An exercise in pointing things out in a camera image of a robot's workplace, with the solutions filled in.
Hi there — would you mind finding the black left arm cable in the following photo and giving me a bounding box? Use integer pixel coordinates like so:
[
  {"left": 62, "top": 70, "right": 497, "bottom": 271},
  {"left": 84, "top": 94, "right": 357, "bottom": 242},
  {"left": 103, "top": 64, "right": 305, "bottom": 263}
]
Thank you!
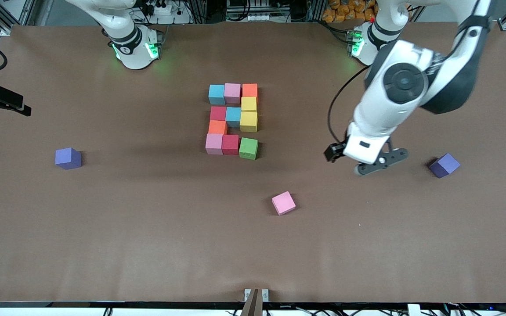
[{"left": 328, "top": 66, "right": 370, "bottom": 145}]

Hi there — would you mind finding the brown camera mount post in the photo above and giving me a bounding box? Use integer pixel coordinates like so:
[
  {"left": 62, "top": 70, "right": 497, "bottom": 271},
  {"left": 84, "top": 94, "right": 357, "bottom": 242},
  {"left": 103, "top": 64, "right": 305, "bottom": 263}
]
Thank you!
[{"left": 241, "top": 289, "right": 263, "bottom": 316}]

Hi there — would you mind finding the white power strip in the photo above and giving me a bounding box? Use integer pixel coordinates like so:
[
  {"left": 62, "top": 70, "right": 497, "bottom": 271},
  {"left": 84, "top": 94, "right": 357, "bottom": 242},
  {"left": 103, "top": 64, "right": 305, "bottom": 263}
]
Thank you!
[{"left": 145, "top": 0, "right": 192, "bottom": 25}]

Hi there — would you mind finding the blue foam cube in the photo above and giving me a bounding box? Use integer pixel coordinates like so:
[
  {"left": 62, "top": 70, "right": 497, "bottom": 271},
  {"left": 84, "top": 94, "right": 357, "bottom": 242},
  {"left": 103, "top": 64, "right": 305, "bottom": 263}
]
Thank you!
[
  {"left": 209, "top": 84, "right": 226, "bottom": 105},
  {"left": 226, "top": 107, "right": 242, "bottom": 128}
]

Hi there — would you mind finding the bag of orange items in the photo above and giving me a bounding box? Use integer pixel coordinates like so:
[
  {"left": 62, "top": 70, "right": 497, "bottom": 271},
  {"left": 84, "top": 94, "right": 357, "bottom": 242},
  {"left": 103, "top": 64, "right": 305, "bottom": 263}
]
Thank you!
[{"left": 322, "top": 0, "right": 379, "bottom": 23}]

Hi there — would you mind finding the purple foam cube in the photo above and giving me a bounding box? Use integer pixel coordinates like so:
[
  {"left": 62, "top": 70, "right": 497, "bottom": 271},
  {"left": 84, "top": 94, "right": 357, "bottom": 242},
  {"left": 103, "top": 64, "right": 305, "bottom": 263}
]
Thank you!
[
  {"left": 55, "top": 147, "right": 82, "bottom": 170},
  {"left": 429, "top": 153, "right": 461, "bottom": 179}
]

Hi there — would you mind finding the small metal bracket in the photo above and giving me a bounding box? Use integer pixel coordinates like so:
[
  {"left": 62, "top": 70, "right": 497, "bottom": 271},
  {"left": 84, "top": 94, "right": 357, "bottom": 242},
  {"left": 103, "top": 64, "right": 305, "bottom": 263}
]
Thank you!
[{"left": 244, "top": 288, "right": 269, "bottom": 302}]

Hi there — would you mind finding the green foam cube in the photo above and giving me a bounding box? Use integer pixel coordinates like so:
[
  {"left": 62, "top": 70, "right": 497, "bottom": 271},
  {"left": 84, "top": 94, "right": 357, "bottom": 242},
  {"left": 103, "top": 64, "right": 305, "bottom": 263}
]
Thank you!
[{"left": 239, "top": 137, "right": 259, "bottom": 160}]

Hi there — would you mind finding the white socket strip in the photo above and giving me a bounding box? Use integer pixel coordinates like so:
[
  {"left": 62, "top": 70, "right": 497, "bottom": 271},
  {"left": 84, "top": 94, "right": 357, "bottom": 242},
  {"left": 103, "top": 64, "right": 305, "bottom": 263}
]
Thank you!
[{"left": 229, "top": 0, "right": 284, "bottom": 22}]

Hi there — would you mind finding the pink foam cube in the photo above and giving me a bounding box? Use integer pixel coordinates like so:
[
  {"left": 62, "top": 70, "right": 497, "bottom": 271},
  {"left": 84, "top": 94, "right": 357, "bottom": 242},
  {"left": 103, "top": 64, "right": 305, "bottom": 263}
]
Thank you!
[
  {"left": 271, "top": 191, "right": 296, "bottom": 216},
  {"left": 224, "top": 83, "right": 241, "bottom": 104},
  {"left": 206, "top": 133, "right": 224, "bottom": 155}
]

